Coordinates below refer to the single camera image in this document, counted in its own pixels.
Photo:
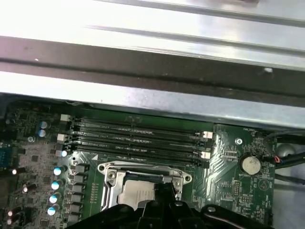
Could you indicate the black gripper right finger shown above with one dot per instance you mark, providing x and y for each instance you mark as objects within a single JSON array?
[{"x": 190, "y": 219}]

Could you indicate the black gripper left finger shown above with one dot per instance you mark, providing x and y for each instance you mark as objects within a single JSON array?
[{"x": 143, "y": 219}]

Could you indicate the silver CPU green board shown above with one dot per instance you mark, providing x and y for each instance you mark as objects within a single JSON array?
[{"x": 135, "y": 193}]

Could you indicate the CPU socket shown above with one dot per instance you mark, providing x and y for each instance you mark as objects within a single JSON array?
[{"x": 184, "y": 177}]

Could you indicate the metal locking lever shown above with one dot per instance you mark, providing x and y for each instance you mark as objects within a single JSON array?
[{"x": 133, "y": 165}]

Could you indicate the RAM slot black latches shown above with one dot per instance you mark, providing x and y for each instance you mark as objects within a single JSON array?
[
  {"x": 133, "y": 155},
  {"x": 133, "y": 136}
]

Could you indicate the RAM slot white latches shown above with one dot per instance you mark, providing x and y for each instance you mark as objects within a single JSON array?
[
  {"x": 133, "y": 146},
  {"x": 133, "y": 126}
]

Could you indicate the silver coin battery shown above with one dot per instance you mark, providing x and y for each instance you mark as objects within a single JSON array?
[{"x": 251, "y": 164}]

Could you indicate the green motherboard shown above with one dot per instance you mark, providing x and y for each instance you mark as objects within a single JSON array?
[{"x": 226, "y": 143}]

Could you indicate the black PC case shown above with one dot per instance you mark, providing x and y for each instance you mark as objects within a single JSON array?
[{"x": 143, "y": 69}]

